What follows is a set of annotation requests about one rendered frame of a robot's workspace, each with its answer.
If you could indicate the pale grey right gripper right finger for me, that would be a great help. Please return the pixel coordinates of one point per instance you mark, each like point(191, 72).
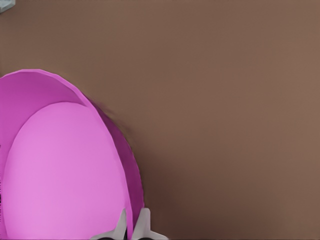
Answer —
point(144, 226)

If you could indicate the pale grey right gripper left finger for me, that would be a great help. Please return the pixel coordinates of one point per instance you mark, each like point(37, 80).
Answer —
point(117, 228)

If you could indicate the pink plate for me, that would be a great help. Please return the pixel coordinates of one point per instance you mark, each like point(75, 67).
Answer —
point(65, 170)

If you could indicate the silver frame post foot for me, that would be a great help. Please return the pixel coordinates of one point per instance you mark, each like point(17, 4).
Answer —
point(5, 5)

